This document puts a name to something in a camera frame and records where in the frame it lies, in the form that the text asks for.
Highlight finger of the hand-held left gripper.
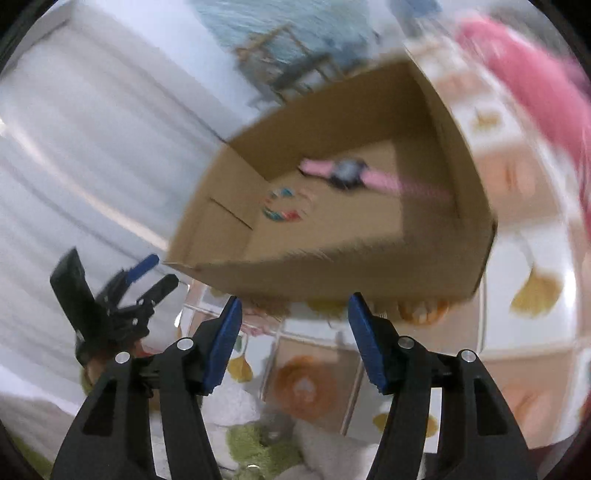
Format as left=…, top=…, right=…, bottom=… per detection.
left=139, top=274, right=180, bottom=308
left=122, top=254, right=160, bottom=284

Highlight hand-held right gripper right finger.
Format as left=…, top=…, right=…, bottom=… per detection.
left=347, top=292, right=539, bottom=480

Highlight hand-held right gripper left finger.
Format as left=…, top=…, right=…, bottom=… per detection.
left=50, top=295, right=244, bottom=480

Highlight brown cardboard box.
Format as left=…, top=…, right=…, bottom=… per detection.
left=166, top=59, right=498, bottom=301

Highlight colourful bead bracelet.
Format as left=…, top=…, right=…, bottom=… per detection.
left=262, top=187, right=315, bottom=222

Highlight pink strap digital watch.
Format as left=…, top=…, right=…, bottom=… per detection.
left=298, top=157, right=451, bottom=200

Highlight white curtain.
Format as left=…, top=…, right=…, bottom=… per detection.
left=0, top=0, right=287, bottom=444

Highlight white fluffy blanket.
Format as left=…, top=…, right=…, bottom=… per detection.
left=0, top=360, right=384, bottom=480

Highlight leaf tile pattern table mat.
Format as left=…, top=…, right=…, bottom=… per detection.
left=178, top=37, right=591, bottom=450

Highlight wooden chair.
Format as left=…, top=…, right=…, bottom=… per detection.
left=235, top=25, right=345, bottom=104

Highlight blue patterned cloth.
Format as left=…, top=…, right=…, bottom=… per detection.
left=189, top=0, right=384, bottom=84

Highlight pink floral blanket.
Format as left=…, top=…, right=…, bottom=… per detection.
left=455, top=16, right=591, bottom=222

